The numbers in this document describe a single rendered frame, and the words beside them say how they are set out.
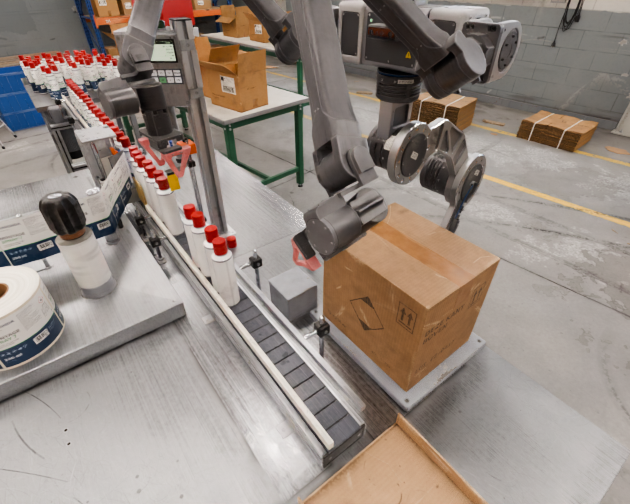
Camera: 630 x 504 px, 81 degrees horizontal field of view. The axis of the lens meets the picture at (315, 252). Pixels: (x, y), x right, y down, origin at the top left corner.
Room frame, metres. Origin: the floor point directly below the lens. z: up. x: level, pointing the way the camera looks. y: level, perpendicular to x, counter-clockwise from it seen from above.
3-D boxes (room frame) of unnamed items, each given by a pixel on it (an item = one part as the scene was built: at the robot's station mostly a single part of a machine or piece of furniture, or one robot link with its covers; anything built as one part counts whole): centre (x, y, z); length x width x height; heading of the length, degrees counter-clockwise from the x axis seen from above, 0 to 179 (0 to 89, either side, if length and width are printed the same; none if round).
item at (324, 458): (1.00, 0.44, 0.85); 1.65 x 0.11 x 0.05; 37
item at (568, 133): (4.23, -2.78, 0.11); 0.65 x 0.54 x 0.22; 42
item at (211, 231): (0.77, 0.26, 0.98); 0.05 x 0.05 x 0.20
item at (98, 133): (1.28, 0.77, 1.14); 0.14 x 0.11 x 0.01; 37
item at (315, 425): (0.75, 0.29, 0.91); 1.07 x 0.01 x 0.02; 37
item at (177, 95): (1.14, 0.44, 1.38); 0.17 x 0.10 x 0.19; 92
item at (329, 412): (1.00, 0.44, 0.86); 1.65 x 0.08 x 0.04; 37
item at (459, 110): (4.74, -1.58, 0.16); 0.65 x 0.54 x 0.32; 49
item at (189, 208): (0.88, 0.35, 0.98); 0.05 x 0.05 x 0.20
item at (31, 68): (3.04, 1.84, 0.98); 0.57 x 0.46 x 0.21; 127
